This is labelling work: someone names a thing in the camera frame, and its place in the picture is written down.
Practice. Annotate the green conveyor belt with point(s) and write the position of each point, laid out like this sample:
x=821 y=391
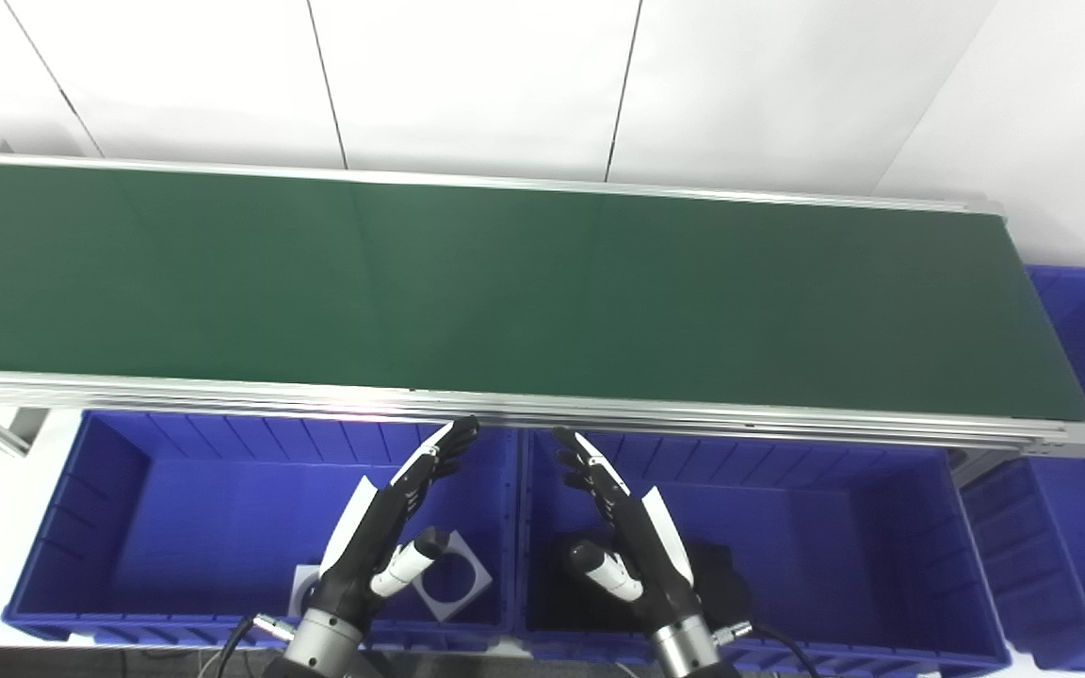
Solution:
x=505 y=282
x=222 y=395

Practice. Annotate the white square part with hole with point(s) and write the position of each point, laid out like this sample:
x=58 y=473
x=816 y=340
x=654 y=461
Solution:
x=302 y=584
x=446 y=607

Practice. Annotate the black part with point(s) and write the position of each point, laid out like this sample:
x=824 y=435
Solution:
x=721 y=584

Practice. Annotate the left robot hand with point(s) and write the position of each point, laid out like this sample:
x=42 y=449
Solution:
x=364 y=551

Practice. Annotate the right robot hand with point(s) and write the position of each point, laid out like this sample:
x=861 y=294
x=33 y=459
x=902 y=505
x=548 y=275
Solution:
x=651 y=556

